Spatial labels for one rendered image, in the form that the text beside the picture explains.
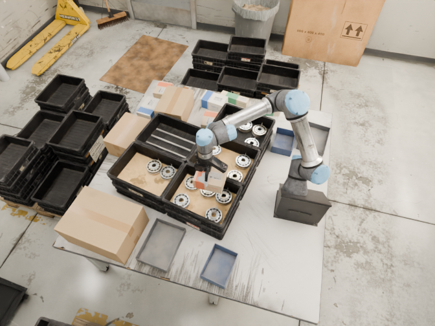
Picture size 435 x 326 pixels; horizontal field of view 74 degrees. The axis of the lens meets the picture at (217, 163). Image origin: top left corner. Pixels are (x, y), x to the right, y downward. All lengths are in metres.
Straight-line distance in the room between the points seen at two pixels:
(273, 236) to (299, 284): 0.30
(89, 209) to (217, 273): 0.83
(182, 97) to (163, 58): 1.95
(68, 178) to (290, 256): 1.97
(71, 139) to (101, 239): 1.28
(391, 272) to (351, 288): 0.38
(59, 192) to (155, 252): 1.24
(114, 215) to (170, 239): 0.37
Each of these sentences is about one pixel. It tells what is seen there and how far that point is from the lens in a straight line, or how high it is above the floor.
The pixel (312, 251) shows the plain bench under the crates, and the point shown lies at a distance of 1.92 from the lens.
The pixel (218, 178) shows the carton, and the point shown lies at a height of 1.12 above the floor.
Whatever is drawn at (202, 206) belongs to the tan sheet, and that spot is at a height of 0.83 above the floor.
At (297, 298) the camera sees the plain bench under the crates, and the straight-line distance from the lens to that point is 1.83.
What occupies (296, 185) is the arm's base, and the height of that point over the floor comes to 0.98.
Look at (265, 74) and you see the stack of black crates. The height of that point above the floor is 0.49.
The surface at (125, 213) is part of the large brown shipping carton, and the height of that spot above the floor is 0.90.
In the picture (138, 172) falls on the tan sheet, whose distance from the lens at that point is 1.99.
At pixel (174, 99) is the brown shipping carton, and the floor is 0.86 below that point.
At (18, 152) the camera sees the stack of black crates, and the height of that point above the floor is 0.49.
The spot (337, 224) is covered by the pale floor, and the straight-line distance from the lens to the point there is 2.87.
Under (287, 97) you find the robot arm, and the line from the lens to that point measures 1.47.
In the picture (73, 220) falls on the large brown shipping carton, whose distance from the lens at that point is 1.87.
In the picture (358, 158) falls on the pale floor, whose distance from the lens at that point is 3.36.
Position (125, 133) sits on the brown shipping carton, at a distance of 2.18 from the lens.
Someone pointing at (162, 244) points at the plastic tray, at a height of 0.70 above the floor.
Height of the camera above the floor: 2.44
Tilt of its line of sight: 55 degrees down
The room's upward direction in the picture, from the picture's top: 1 degrees clockwise
